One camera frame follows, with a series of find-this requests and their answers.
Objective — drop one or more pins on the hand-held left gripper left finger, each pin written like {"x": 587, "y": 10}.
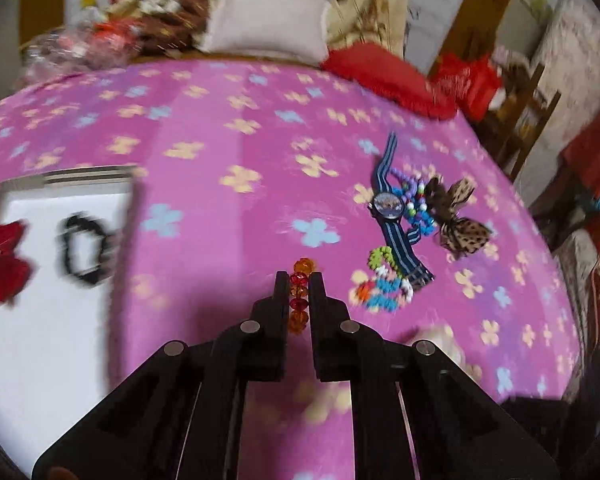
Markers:
{"x": 279, "y": 306}

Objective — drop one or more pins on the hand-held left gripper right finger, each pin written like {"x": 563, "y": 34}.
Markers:
{"x": 318, "y": 306}

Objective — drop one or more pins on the cream scrunchie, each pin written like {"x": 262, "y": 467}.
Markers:
{"x": 435, "y": 340}

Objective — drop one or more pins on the leopard print hair bow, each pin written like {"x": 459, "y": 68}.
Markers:
{"x": 460, "y": 232}

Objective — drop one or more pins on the white tray with striped rim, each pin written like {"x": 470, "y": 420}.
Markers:
{"x": 40, "y": 320}

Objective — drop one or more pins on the pink floral blanket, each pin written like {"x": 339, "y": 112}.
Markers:
{"x": 230, "y": 125}

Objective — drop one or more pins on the black scrunchie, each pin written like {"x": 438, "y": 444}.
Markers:
{"x": 65, "y": 255}

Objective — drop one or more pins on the red pillow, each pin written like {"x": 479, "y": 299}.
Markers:
{"x": 380, "y": 71}

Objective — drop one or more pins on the red paper bag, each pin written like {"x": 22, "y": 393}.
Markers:
{"x": 470, "y": 80}

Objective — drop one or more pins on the red hair bow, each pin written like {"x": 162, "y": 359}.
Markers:
{"x": 5, "y": 271}

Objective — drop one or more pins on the white pillow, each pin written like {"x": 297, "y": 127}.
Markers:
{"x": 265, "y": 20}

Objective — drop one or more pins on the wooden chair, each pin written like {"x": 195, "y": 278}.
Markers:
{"x": 530, "y": 110}

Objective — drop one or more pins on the beige floral quilt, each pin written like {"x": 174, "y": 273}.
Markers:
{"x": 370, "y": 0}

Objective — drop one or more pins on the red cloth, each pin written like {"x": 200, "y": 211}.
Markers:
{"x": 595, "y": 155}

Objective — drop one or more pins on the pile of plastic bags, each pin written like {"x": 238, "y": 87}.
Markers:
{"x": 105, "y": 35}

